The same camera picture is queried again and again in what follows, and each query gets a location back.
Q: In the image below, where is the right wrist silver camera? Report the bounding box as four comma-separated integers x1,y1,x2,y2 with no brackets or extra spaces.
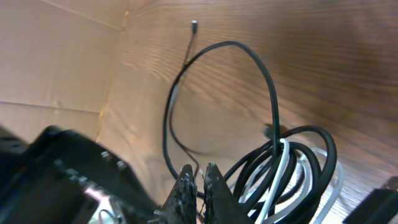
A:
1,126,158,223

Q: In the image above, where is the white cable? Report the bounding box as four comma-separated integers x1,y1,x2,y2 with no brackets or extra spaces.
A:
238,138,345,224

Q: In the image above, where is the thick black cable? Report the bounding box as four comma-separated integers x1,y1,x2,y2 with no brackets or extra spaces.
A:
162,40,338,224

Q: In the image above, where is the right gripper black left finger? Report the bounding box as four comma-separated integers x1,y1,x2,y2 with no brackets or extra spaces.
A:
148,164,197,224

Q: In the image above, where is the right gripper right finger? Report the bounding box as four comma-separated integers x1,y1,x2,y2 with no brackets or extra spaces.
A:
204,162,254,224

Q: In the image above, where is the thin black cable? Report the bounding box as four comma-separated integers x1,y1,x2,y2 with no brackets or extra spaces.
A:
167,20,206,175

